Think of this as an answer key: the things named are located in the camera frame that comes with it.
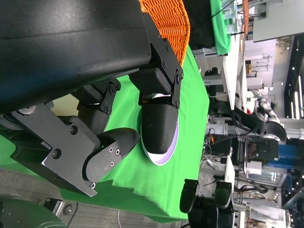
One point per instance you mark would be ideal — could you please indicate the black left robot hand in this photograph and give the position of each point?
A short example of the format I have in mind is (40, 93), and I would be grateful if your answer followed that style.
(59, 47)

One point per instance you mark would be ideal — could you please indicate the black office chair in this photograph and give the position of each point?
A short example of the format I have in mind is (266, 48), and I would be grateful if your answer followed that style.
(190, 197)

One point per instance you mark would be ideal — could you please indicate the orange wicker basket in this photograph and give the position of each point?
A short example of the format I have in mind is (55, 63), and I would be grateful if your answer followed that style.
(171, 21)

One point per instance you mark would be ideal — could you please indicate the green tablecloth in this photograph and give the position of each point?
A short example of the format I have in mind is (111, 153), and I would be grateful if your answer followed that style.
(190, 107)

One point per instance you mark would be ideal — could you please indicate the black backdrop curtain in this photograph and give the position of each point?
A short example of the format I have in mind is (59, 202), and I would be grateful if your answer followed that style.
(202, 28)

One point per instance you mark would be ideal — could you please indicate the green cloth background table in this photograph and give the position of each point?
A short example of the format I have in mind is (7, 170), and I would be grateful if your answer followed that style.
(219, 35)

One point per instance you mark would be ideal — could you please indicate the lavender round plate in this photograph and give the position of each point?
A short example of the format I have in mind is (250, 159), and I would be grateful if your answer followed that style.
(164, 161)

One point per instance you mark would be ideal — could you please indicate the white desk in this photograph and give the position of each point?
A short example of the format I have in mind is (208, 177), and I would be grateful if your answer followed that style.
(234, 71)

